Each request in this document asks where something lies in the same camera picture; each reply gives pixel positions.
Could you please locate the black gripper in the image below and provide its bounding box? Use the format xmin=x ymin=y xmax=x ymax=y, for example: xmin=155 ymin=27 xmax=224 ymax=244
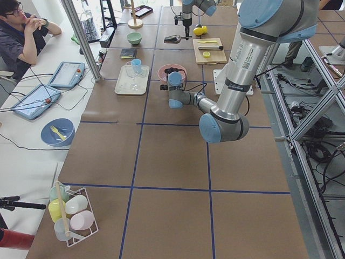
xmin=174 ymin=13 xmax=192 ymax=40
xmin=160 ymin=68 xmax=187 ymax=91

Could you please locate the pink bowl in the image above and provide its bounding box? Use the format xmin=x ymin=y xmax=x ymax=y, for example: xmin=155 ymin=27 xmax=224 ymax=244
xmin=157 ymin=64 xmax=187 ymax=83

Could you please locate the stainless steel ice scoop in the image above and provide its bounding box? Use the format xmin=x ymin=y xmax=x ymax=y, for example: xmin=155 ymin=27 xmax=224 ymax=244
xmin=164 ymin=35 xmax=190 ymax=44

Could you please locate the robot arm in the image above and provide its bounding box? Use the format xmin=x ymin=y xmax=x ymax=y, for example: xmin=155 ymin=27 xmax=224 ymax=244
xmin=167 ymin=1 xmax=319 ymax=143
xmin=174 ymin=0 xmax=219 ymax=40

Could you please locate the light blue plastic cup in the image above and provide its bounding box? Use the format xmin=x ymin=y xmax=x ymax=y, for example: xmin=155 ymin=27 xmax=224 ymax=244
xmin=130 ymin=59 xmax=142 ymax=74

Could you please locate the white plastic cup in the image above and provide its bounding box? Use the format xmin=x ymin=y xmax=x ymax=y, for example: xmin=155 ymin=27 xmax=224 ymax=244
xmin=65 ymin=195 xmax=88 ymax=215

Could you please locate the green plastic cup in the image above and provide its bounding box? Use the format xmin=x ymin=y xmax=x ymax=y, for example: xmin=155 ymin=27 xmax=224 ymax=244
xmin=49 ymin=184 xmax=70 ymax=202

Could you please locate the pink plastic cup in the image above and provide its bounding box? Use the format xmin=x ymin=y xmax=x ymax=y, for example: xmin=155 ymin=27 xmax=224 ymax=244
xmin=70 ymin=210 xmax=94 ymax=230

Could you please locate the yellow plastic cup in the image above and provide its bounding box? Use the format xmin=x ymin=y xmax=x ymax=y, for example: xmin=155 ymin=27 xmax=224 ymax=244
xmin=48 ymin=199 xmax=62 ymax=223

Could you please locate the clear grey plastic cup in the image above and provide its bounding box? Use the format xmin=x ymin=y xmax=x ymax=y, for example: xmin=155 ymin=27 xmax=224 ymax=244
xmin=54 ymin=218 xmax=71 ymax=241

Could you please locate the whole yellow lemon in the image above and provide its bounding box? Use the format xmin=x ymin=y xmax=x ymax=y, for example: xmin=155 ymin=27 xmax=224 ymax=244
xmin=193 ymin=27 xmax=204 ymax=36

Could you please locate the yellow plastic knife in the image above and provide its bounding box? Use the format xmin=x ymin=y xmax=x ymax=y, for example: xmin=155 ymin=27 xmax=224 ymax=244
xmin=197 ymin=40 xmax=218 ymax=44

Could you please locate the clear wine glass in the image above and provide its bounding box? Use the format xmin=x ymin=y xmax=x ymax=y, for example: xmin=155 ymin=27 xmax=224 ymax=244
xmin=125 ymin=61 xmax=139 ymax=91

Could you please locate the wooden cutting board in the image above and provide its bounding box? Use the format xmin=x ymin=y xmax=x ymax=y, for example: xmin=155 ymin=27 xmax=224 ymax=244
xmin=193 ymin=38 xmax=227 ymax=65

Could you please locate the lemon half slice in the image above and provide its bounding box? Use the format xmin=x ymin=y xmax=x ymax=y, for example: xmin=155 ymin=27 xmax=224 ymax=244
xmin=203 ymin=51 xmax=211 ymax=58

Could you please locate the cream bear tray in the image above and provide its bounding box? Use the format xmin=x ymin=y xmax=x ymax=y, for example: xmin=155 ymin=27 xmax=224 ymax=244
xmin=114 ymin=65 xmax=150 ymax=95

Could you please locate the dark tray far table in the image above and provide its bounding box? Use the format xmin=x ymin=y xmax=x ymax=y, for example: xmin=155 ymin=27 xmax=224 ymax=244
xmin=134 ymin=5 xmax=153 ymax=18

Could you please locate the grey folded cloth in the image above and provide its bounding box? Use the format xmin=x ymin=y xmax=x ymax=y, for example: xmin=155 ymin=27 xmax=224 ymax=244
xmin=120 ymin=48 xmax=137 ymax=59

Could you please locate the wooden stand with round base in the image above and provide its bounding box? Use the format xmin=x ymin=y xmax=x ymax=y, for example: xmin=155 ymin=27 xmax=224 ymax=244
xmin=127 ymin=0 xmax=143 ymax=29

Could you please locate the green ceramic bowl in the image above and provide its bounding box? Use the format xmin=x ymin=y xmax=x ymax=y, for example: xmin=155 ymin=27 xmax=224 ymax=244
xmin=127 ymin=32 xmax=142 ymax=45

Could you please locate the blue teach pendant tablet far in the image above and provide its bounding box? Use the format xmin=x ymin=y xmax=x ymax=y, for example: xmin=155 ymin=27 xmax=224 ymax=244
xmin=47 ymin=62 xmax=86 ymax=89

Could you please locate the blue teach pendant tablet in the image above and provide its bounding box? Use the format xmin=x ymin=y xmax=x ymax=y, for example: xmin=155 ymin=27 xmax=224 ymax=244
xmin=47 ymin=62 xmax=86 ymax=89
xmin=11 ymin=84 xmax=61 ymax=120

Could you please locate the black keyboard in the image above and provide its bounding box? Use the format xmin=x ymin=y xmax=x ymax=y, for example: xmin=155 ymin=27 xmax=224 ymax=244
xmin=80 ymin=18 xmax=100 ymax=43

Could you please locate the blue bowl on side desk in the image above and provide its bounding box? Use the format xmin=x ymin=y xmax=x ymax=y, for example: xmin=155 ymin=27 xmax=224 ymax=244
xmin=40 ymin=118 xmax=75 ymax=147

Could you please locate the yellow fork in bowl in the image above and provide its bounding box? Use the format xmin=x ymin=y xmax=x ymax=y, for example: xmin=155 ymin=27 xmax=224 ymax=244
xmin=50 ymin=125 xmax=66 ymax=141

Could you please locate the blue teach pendant tablet near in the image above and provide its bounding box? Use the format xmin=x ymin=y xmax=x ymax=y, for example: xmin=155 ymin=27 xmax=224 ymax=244
xmin=11 ymin=84 xmax=61 ymax=120

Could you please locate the seated person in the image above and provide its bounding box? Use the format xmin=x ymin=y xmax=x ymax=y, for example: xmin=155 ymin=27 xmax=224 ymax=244
xmin=1 ymin=1 xmax=61 ymax=81

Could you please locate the red object at corner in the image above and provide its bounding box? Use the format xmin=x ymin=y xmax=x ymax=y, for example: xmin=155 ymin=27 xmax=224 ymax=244
xmin=0 ymin=228 xmax=35 ymax=250

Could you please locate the aluminium frame post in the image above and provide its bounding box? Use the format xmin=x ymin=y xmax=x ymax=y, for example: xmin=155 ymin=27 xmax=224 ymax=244
xmin=61 ymin=0 xmax=101 ymax=82

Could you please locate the wooden rack handle stick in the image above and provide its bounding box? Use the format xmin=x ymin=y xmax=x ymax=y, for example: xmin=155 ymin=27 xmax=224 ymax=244
xmin=55 ymin=181 xmax=70 ymax=237

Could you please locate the white wire cup rack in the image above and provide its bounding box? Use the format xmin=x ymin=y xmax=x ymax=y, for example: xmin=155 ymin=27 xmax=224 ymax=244
xmin=63 ymin=188 xmax=99 ymax=247

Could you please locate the black tripod handle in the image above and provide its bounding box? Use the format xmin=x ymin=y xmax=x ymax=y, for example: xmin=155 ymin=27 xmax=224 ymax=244
xmin=1 ymin=195 xmax=46 ymax=212

